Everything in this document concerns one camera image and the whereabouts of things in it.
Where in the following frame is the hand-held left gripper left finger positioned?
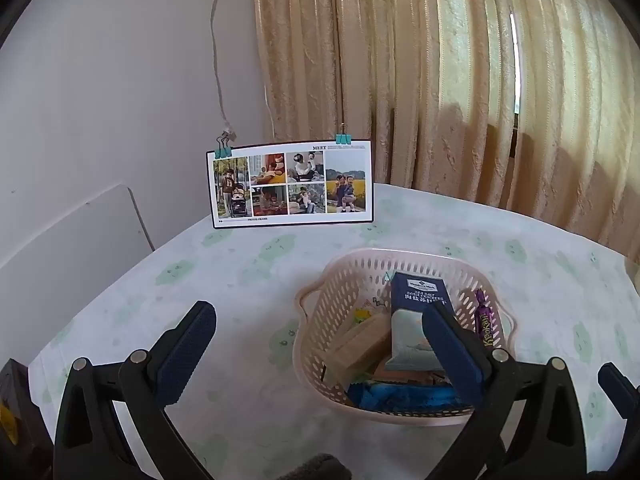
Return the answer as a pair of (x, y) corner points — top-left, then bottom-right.
(53, 300), (217, 480)

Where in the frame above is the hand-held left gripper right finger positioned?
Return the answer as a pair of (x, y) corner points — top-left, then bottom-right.
(421, 301), (587, 480)

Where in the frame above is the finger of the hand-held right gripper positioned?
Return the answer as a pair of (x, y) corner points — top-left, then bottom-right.
(597, 362), (640, 421)

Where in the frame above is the purple candy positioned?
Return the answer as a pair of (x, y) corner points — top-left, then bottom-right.
(474, 288), (501, 348)

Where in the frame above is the orange snack packet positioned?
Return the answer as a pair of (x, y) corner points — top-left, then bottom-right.
(372, 367), (447, 386)

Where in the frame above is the dark blue tissue box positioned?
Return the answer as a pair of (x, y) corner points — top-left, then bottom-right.
(385, 270), (449, 372)

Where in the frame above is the pale pink plastic basket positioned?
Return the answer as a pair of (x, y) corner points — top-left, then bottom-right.
(292, 248), (517, 427)

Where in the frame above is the blue snack packet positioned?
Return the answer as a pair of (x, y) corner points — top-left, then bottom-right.
(346, 380), (468, 411)

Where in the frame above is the green printed tablecloth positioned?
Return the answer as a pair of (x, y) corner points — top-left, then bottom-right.
(27, 182), (640, 480)

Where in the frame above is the white flat panel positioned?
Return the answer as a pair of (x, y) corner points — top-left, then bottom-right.
(0, 183), (156, 376)

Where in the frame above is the grey fuzzy cloth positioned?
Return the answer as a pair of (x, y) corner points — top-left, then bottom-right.
(290, 453), (351, 480)

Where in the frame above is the photo collage board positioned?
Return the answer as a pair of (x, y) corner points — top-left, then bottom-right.
(206, 140), (375, 230)

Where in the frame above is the beige patterned curtain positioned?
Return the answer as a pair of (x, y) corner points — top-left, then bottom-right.
(251, 0), (640, 261)

